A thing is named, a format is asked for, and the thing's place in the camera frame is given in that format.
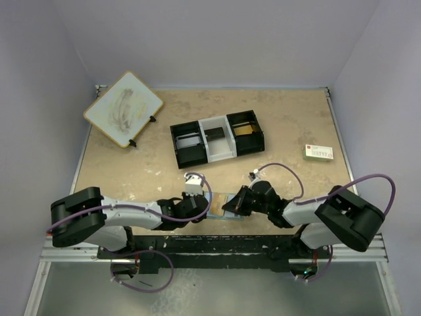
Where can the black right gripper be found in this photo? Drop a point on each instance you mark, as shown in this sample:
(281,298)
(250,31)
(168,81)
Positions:
(237,204)

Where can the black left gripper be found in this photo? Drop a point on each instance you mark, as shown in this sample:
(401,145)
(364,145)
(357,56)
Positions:
(185,197)

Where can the gold card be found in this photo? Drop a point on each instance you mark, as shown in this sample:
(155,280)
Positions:
(218,200)
(243,130)

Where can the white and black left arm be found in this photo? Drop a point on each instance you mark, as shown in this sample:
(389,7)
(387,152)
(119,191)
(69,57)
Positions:
(88,216)

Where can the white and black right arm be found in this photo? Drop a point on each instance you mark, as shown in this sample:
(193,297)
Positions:
(344,218)

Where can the silver VIP card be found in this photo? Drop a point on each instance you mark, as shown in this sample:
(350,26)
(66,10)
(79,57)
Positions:
(184,142)

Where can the black card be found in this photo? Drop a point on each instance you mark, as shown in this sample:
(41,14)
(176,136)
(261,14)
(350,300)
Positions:
(214,134)

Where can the white card box red logo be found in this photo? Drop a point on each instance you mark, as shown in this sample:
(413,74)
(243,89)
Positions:
(317,153)

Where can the black bin left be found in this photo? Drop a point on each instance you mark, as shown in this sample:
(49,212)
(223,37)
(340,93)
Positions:
(190,156)

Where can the black bin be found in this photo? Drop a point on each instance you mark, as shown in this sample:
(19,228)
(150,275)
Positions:
(248,135)
(190,156)

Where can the white middle bin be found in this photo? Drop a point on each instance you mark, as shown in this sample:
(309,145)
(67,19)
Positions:
(221,149)

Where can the black bin right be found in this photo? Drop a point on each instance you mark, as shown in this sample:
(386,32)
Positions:
(248,135)

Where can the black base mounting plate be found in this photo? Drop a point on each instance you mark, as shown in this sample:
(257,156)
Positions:
(270,252)

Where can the yellow rimmed whiteboard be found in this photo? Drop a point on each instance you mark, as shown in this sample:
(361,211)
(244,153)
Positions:
(123,110)

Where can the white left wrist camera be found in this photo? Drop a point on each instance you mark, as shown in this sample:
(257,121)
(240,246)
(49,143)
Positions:
(193,184)

